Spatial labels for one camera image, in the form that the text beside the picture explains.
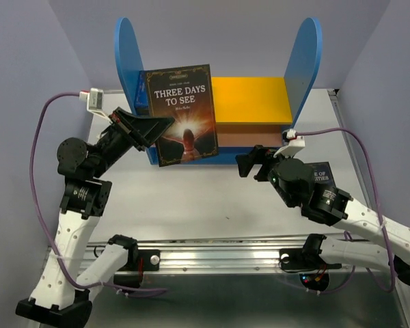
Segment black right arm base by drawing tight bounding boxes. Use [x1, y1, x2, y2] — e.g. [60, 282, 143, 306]
[278, 248, 330, 294]

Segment Tale of Two Cities book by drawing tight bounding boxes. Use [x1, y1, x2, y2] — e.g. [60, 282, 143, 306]
[308, 162, 336, 187]

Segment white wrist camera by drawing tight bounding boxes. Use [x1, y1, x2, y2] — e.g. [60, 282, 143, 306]
[79, 87, 109, 120]
[273, 128, 305, 158]

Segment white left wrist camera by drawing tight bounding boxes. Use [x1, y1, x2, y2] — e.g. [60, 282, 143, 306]
[79, 87, 109, 120]

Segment aluminium mounting rail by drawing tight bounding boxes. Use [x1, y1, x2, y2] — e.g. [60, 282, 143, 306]
[42, 235, 404, 274]

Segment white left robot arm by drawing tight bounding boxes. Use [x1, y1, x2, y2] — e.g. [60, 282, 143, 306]
[16, 108, 175, 327]

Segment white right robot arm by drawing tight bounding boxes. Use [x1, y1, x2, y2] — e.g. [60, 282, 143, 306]
[236, 145, 410, 286]

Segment purple cable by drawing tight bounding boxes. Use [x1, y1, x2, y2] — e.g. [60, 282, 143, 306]
[276, 126, 397, 297]
[29, 90, 168, 299]

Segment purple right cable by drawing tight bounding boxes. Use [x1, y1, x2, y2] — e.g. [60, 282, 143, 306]
[276, 126, 397, 297]

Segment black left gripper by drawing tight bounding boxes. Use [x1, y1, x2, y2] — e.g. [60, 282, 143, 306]
[94, 105, 176, 176]

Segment blue yellow wooden bookshelf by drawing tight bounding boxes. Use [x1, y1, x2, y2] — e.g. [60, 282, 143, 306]
[114, 17, 323, 165]

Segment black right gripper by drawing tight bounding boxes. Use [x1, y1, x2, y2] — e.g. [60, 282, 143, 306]
[235, 144, 297, 208]

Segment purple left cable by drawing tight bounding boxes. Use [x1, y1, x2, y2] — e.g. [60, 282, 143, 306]
[29, 90, 168, 299]

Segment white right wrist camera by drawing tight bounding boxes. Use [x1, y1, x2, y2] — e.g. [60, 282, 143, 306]
[273, 128, 305, 158]

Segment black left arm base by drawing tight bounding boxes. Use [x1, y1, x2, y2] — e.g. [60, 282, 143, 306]
[113, 249, 161, 288]

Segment Animal Farm book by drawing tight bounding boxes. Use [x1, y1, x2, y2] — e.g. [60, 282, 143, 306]
[134, 70, 148, 110]

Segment Three Days to See book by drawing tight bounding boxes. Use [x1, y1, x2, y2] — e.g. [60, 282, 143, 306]
[144, 64, 219, 167]

